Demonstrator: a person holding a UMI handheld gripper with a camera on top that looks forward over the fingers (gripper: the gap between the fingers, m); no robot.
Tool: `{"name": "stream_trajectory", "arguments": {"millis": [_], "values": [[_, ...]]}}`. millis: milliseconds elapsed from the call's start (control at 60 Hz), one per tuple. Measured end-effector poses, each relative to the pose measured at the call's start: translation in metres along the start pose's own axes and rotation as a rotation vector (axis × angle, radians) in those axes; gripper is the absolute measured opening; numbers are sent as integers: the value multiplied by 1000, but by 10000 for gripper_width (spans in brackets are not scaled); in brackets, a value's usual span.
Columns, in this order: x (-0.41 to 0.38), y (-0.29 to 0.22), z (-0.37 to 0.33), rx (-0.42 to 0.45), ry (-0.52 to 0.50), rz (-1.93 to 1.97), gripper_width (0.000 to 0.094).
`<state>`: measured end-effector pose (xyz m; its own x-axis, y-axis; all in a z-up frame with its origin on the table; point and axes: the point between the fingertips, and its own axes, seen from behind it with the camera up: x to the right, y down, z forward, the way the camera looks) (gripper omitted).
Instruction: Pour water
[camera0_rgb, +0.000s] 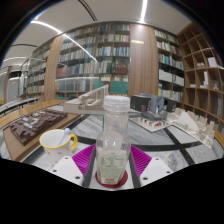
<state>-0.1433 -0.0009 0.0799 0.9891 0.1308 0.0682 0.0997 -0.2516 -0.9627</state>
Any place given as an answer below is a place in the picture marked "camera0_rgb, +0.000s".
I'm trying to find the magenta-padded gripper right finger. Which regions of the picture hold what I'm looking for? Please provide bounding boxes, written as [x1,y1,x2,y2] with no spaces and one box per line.
[127,145,175,188]

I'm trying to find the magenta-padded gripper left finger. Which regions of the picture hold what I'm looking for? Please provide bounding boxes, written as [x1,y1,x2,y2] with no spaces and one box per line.
[48,143,98,188]

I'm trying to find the clear plastic drink bottle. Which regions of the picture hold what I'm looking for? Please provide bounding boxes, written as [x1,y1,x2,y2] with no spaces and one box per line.
[94,95,132,186]

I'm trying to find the white mug with yellow rim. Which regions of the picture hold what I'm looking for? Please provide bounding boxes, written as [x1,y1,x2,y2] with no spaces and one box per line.
[38,128,79,165]

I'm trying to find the flat round red coaster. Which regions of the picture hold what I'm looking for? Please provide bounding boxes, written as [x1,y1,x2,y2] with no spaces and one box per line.
[94,169,130,190]

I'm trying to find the light blue spoon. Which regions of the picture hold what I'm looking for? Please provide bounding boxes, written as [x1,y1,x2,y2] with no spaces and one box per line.
[56,127,72,148]

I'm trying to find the brown model on wooden board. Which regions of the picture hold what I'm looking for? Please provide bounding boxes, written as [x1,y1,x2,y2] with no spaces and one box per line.
[2,107,82,163]

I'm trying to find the white architectural site model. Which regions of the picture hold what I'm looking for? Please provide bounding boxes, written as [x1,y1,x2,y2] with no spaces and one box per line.
[167,109,216,149]

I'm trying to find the dark grey architectural model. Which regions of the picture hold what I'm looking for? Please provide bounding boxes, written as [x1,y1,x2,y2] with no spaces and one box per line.
[128,92,179,134]

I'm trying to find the beige architectural building model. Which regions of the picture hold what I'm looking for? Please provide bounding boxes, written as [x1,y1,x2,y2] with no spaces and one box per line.
[62,83,111,116]

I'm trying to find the curved wooden slatted bench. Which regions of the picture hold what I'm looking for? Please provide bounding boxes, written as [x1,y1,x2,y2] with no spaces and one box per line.
[0,98,65,130]
[213,127,224,148]

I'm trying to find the glass-fronted bookshelf unit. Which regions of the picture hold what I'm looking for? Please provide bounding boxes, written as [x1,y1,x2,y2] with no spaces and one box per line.
[25,42,55,98]

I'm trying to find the narrow book-filled shelf unit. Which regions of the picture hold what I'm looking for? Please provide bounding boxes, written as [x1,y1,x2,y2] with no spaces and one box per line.
[154,28,185,103]

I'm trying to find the large book-filled shelf unit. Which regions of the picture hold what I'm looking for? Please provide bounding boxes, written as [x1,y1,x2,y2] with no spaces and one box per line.
[54,22,131,100]

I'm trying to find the wooden cubby shelf unit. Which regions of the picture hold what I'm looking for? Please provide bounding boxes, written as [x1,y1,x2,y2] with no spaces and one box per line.
[177,22,224,125]

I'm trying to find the straight ceiling light strip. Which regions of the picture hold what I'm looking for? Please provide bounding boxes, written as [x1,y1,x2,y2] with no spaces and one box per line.
[139,0,149,24]

